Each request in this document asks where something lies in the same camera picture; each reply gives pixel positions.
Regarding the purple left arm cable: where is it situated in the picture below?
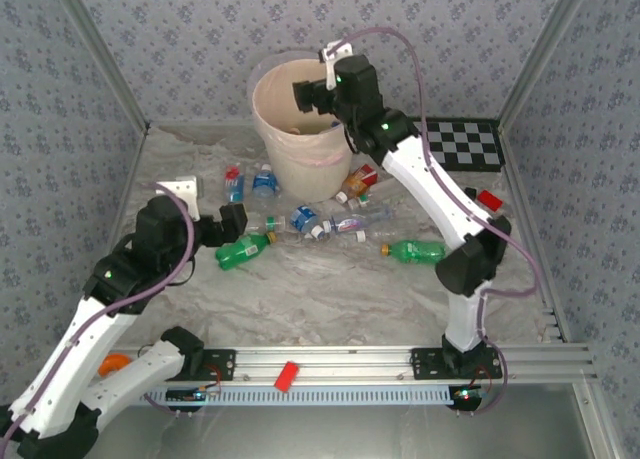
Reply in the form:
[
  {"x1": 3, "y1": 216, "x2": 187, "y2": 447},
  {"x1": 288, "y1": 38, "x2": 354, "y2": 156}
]
[{"x1": 0, "y1": 181, "x2": 196, "y2": 445}]

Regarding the red plastic block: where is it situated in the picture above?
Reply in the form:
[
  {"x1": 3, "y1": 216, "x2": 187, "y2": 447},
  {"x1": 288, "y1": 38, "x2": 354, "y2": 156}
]
[
  {"x1": 476, "y1": 188, "x2": 503, "y2": 211},
  {"x1": 274, "y1": 361, "x2": 301, "y2": 394}
]

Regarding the clear bottle green cap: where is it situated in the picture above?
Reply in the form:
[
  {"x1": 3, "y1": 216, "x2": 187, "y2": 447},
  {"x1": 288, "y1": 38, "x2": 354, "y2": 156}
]
[{"x1": 247, "y1": 213, "x2": 287, "y2": 233}]

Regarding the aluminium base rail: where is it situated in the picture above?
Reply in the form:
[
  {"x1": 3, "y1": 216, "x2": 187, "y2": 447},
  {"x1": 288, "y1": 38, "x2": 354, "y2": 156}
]
[{"x1": 119, "y1": 345, "x2": 599, "y2": 383}]

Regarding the black white checkerboard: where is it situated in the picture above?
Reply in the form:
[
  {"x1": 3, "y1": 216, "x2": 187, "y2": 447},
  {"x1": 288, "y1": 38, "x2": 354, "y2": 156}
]
[{"x1": 410, "y1": 117, "x2": 506, "y2": 174}]

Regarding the orange juice bottle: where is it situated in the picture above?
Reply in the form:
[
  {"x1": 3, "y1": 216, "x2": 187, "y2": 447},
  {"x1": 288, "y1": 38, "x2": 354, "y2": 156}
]
[{"x1": 335, "y1": 171, "x2": 369, "y2": 204}]

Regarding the clear bottle purple label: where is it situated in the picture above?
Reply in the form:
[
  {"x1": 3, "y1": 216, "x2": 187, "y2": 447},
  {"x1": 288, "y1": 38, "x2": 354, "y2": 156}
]
[{"x1": 321, "y1": 206, "x2": 394, "y2": 235}]

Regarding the small circuit board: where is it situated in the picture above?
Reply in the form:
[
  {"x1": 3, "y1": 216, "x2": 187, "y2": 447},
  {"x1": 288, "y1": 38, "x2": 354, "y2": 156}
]
[
  {"x1": 164, "y1": 386, "x2": 222, "y2": 404},
  {"x1": 448, "y1": 386, "x2": 490, "y2": 405}
]

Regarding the clear bottle red cap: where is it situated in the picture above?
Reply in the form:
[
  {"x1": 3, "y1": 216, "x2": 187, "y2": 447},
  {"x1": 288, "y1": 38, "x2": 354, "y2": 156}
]
[{"x1": 223, "y1": 165, "x2": 246, "y2": 204}]

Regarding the crushed blue label bottle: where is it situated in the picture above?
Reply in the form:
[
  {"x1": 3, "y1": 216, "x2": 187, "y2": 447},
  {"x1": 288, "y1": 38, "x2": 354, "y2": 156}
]
[{"x1": 288, "y1": 203, "x2": 326, "y2": 241}]

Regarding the cream plastic bin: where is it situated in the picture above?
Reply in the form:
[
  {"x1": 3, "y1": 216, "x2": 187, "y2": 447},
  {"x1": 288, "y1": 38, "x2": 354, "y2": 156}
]
[{"x1": 249, "y1": 58, "x2": 359, "y2": 204}]

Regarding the green bottle orange cap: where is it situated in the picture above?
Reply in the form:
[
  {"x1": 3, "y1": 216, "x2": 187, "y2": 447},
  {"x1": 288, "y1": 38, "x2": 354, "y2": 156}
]
[{"x1": 379, "y1": 238, "x2": 448, "y2": 266}]

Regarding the blue label bottle white cap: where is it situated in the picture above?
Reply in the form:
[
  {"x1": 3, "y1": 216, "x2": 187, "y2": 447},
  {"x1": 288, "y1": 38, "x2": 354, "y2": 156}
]
[{"x1": 251, "y1": 162, "x2": 281, "y2": 200}]

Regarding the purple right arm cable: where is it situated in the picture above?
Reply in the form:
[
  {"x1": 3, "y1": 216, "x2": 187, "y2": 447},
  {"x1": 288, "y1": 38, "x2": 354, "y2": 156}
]
[{"x1": 339, "y1": 26, "x2": 541, "y2": 415}]

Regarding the aluminium frame post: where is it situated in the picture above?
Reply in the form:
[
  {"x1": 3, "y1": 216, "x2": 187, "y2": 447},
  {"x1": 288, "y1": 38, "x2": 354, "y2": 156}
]
[
  {"x1": 52, "y1": 0, "x2": 151, "y2": 133},
  {"x1": 499, "y1": 0, "x2": 596, "y2": 125}
]

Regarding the slotted cable duct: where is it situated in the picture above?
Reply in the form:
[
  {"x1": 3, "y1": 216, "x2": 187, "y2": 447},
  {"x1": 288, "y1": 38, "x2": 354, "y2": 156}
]
[{"x1": 144, "y1": 384, "x2": 454, "y2": 406}]

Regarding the green bottle yellow cap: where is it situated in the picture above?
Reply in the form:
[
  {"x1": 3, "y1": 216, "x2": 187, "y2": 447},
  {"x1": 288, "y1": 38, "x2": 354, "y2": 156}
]
[{"x1": 214, "y1": 230, "x2": 279, "y2": 271}]

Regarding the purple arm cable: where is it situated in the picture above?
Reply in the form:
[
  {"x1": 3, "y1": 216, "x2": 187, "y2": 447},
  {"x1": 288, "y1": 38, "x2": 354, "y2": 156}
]
[
  {"x1": 0, "y1": 181, "x2": 196, "y2": 445},
  {"x1": 339, "y1": 26, "x2": 541, "y2": 415}
]

